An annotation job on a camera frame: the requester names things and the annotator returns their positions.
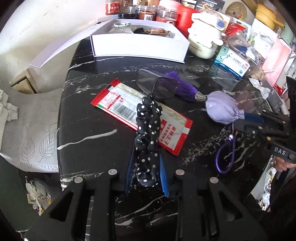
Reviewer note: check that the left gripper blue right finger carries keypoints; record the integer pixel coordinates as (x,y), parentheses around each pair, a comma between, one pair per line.
(163,176)

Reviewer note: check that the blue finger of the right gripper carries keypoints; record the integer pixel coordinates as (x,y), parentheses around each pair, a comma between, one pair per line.
(254,118)
(249,126)

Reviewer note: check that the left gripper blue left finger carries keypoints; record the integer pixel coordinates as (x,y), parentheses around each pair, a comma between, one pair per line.
(129,173)

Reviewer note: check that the black polka dot scrunchie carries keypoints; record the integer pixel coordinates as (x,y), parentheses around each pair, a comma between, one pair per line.
(146,142)

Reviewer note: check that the lavender drawstring pouch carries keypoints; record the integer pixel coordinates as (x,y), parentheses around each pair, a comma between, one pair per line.
(222,108)

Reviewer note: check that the red white sachet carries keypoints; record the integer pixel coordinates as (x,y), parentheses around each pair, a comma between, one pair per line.
(121,102)

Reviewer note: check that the purple tassel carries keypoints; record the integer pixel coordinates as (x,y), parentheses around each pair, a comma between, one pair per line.
(186,91)

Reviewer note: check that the dark sunglasses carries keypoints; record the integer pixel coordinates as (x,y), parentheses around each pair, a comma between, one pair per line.
(159,86)

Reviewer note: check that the nutritious cereal packet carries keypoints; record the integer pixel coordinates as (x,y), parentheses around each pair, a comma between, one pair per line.
(157,32)

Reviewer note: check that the white patterned snack packet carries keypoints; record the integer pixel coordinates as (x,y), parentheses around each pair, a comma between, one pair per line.
(122,28)

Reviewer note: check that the blue white medicine box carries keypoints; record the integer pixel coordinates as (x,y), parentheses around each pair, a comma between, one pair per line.
(228,60)

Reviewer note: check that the pink box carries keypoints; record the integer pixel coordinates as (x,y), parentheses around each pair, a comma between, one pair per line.
(276,61)

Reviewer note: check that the clear plastic bag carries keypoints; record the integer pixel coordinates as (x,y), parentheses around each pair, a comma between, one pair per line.
(238,43)

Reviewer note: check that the white cartoon dog kettle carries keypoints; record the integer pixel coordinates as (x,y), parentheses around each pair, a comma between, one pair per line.
(205,33)

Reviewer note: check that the grey patterned chair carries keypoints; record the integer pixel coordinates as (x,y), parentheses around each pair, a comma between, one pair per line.
(29,137)

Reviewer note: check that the woven straw fan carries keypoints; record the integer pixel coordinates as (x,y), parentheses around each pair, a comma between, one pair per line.
(237,10)

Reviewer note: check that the white gift box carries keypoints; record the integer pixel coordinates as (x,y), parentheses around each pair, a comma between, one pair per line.
(172,47)

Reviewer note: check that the red plastic canister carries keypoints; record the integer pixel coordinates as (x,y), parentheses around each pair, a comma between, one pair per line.
(184,21)

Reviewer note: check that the black food pouch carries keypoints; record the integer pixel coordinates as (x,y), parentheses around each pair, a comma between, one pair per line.
(216,5)

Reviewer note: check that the black satin scrunchie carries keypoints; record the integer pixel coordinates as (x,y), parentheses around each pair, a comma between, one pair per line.
(139,31)

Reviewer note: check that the wide orange label jar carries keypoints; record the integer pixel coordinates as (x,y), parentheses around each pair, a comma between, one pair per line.
(165,16)

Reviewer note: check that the white cloth on chair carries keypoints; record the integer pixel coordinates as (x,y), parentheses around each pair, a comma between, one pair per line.
(8,112)

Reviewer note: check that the black lid green jar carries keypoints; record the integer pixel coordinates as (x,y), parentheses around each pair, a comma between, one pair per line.
(127,16)

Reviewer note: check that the orange label clear jar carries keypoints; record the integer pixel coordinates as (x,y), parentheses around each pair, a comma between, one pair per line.
(147,13)

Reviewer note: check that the red label spice jar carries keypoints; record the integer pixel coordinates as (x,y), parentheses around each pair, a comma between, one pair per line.
(112,7)

